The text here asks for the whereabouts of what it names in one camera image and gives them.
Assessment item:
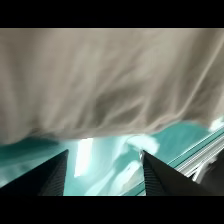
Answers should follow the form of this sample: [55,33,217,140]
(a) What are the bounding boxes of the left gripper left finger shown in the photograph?
[0,148,70,197]

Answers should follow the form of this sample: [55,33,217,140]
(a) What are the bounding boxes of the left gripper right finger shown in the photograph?
[141,149,215,197]

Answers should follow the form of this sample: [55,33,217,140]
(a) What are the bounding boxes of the taupe garment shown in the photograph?
[0,28,224,146]

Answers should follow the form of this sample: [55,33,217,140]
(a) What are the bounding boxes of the silver frame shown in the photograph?
[167,127,224,185]

